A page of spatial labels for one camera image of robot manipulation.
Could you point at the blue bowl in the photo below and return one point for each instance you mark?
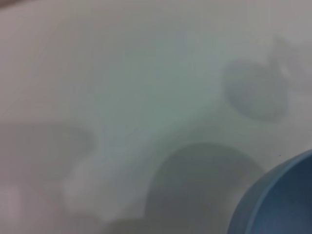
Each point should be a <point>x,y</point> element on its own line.
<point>287,200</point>

